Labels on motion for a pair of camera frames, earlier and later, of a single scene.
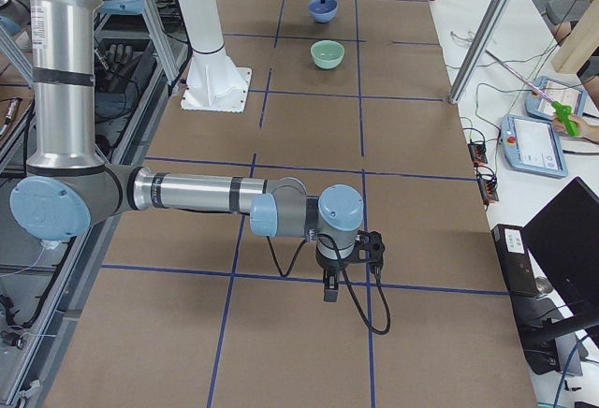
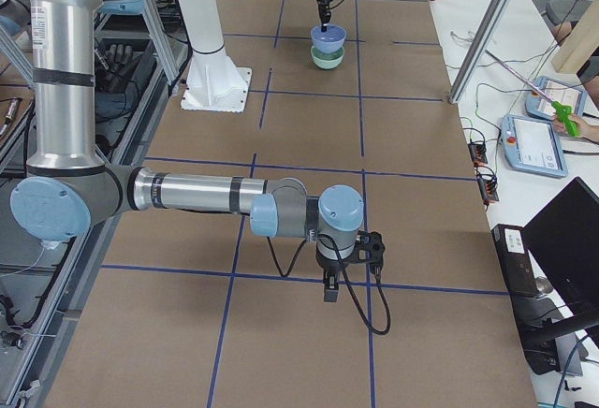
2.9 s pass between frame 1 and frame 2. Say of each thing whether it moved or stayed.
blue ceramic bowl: moved
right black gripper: stayed
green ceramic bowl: stayed
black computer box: stayed
